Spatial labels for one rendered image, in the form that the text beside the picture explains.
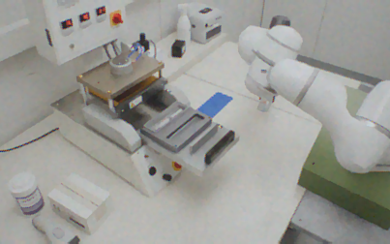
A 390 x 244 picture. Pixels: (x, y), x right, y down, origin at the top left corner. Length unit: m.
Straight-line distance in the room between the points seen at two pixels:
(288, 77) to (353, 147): 0.23
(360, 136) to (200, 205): 0.61
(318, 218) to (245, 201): 0.26
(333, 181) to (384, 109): 0.44
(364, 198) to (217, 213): 0.50
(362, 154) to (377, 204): 0.41
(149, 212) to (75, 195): 0.26
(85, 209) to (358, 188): 0.91
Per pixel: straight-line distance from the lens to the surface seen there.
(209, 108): 1.66
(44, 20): 1.23
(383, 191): 1.30
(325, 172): 1.30
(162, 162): 1.28
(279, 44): 0.98
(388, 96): 0.95
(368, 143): 0.92
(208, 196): 1.28
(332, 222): 1.32
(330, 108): 0.91
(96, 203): 1.18
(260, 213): 1.26
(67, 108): 1.44
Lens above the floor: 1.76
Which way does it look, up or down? 39 degrees down
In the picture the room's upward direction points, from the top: 1 degrees clockwise
